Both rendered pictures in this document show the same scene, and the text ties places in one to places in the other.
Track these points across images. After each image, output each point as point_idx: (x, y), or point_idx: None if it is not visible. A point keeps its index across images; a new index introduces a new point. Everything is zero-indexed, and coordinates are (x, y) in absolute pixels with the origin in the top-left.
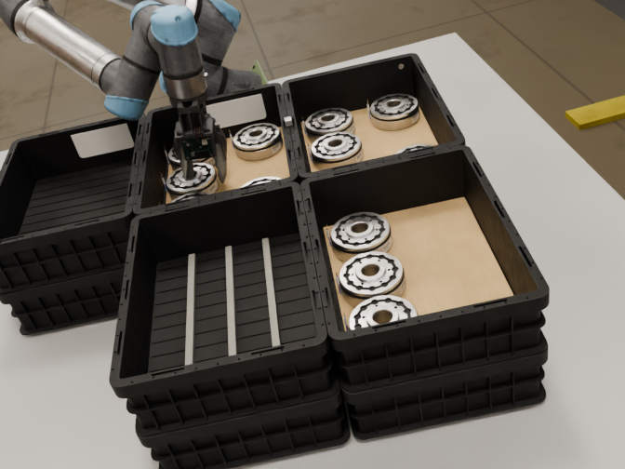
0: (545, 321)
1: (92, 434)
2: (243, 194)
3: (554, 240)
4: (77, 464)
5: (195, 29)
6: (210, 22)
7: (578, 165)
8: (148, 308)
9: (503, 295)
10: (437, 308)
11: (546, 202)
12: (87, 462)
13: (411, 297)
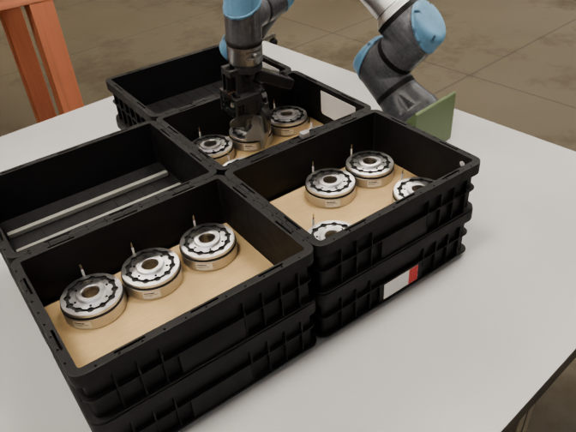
0: (90, 402)
1: None
2: (192, 153)
3: (360, 411)
4: None
5: (249, 12)
6: (399, 32)
7: (516, 394)
8: (96, 176)
9: None
10: (133, 328)
11: (423, 385)
12: None
13: (145, 307)
